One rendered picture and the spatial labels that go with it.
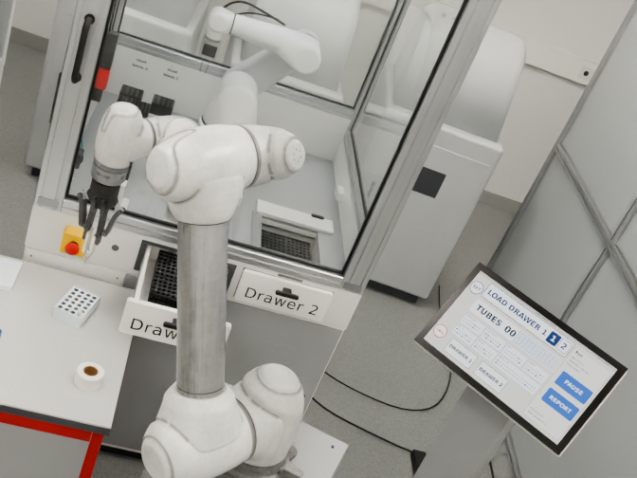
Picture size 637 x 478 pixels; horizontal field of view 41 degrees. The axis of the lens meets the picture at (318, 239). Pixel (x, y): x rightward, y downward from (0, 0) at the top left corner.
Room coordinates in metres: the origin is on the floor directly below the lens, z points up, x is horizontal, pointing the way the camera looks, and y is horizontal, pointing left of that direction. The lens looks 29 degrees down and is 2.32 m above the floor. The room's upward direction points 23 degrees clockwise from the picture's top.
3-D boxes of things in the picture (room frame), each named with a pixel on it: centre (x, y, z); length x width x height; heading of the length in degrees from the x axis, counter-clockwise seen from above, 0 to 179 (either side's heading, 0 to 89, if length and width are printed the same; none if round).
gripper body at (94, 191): (1.88, 0.57, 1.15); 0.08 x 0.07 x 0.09; 89
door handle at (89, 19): (1.99, 0.75, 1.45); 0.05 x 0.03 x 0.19; 14
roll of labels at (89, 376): (1.63, 0.41, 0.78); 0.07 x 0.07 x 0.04
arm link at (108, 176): (1.88, 0.57, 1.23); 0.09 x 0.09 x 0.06
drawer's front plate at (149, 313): (1.84, 0.27, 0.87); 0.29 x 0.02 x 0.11; 104
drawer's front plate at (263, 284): (2.19, 0.03, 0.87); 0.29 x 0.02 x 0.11; 104
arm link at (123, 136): (1.89, 0.56, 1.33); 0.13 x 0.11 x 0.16; 144
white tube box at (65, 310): (1.87, 0.55, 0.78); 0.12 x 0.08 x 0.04; 179
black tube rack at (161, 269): (2.03, 0.32, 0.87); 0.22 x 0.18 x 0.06; 14
